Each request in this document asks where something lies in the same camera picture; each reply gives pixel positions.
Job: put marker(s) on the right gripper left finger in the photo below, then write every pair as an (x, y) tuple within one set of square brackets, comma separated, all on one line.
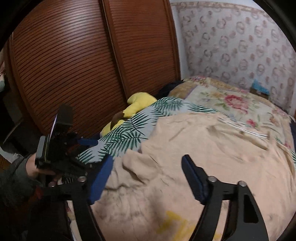
[(99, 177)]

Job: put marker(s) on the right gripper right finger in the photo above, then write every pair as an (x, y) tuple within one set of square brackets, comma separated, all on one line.
[(196, 178)]

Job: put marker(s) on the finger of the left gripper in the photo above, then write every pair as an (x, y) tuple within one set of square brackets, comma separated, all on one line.
[(87, 142)]

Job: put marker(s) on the beige printed t-shirt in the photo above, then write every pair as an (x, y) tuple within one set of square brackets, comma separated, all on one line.
[(159, 191)]

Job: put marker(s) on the grey left sleeve forearm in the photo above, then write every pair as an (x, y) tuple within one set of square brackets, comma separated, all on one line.
[(16, 186)]

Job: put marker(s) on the person's left hand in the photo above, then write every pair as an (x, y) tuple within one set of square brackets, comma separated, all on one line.
[(33, 172)]

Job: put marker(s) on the palm leaf print blanket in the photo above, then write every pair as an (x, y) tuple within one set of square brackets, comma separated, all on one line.
[(137, 129)]

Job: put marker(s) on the yellow plush toy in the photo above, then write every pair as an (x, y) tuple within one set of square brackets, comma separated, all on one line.
[(136, 103)]

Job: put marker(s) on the floral quilt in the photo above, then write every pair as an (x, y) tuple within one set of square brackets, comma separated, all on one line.
[(240, 105)]

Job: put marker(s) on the blue item at headboard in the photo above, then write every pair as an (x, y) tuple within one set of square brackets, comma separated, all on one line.
[(257, 89)]

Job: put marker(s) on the patterned wall cloth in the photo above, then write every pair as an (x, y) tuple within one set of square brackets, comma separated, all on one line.
[(238, 43)]

